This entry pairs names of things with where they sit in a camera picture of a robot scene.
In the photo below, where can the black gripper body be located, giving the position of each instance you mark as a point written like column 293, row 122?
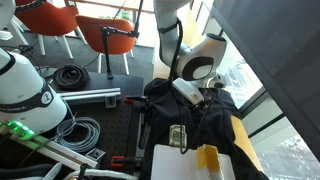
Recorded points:
column 206, row 96

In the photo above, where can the black zip jacket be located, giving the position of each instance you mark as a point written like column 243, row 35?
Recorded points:
column 216, row 123

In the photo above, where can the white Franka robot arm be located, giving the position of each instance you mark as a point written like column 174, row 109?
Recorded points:
column 26, row 86

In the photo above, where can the one dollar bill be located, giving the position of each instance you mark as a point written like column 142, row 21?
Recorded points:
column 176, row 135

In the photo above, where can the yellow block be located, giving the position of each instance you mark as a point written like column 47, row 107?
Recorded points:
column 208, row 158

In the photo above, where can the white flat board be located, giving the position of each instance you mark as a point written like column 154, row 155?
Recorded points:
column 176, row 163

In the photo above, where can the dark roller window blind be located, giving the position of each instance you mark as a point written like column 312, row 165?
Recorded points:
column 276, row 43

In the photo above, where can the black perforated mounting table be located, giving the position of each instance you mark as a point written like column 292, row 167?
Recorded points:
column 116, row 123

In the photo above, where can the orange chair with white legs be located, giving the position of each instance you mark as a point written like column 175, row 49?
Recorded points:
column 113, row 35
column 46, row 18

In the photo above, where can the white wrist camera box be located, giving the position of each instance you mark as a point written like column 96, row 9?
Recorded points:
column 188, row 90

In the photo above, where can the silver metal bracket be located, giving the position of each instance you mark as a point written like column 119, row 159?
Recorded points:
column 111, row 101

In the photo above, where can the black camera stand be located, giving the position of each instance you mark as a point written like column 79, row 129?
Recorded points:
column 106, row 50

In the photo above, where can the silver aluminium rail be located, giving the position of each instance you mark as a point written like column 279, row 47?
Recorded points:
column 90, row 95

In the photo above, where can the long pale aluminium rail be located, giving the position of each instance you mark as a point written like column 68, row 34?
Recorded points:
column 56, row 151

